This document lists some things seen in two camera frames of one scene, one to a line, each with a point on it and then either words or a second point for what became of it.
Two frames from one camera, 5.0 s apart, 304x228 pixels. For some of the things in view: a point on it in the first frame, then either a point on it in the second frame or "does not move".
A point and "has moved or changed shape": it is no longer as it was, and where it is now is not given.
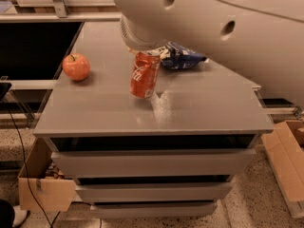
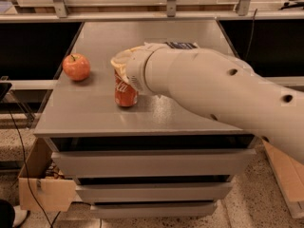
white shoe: [19, 215] does not move
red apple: [76, 66] does not move
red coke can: [144, 74] has moved or changed shape
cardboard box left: [41, 184] does not move
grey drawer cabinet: [170, 155] does not move
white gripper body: [137, 39] -> [137, 67]
